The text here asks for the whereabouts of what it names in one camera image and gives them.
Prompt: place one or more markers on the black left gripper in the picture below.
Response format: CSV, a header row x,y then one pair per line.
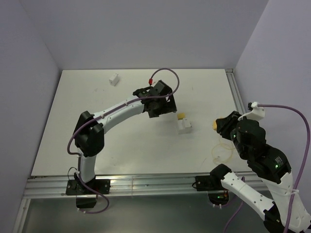
x,y
169,107

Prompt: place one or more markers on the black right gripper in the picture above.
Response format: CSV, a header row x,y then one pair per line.
x,y
223,124

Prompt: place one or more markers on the yellow dual USB charger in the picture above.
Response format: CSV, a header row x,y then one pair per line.
x,y
181,116

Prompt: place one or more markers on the white cube socket adapter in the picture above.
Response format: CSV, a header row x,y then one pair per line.
x,y
181,129

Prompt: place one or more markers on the small yellow charger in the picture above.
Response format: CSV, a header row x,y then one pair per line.
x,y
214,125

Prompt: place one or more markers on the white usb charger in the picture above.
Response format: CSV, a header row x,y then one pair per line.
x,y
186,123
114,79

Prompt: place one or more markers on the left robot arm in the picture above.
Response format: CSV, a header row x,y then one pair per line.
x,y
87,140

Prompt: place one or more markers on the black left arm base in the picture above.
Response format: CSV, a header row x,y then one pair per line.
x,y
75,188

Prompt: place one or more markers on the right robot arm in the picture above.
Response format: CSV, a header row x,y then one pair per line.
x,y
284,212

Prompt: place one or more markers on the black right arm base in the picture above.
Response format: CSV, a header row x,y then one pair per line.
x,y
207,183

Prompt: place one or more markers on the aluminium right rail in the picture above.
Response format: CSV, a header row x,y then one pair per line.
x,y
235,91

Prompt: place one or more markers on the aluminium rail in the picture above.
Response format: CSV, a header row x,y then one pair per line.
x,y
50,187
235,91

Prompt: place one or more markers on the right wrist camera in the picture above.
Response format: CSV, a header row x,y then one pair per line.
x,y
256,112

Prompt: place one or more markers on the aluminium front rail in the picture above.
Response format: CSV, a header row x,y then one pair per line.
x,y
50,187

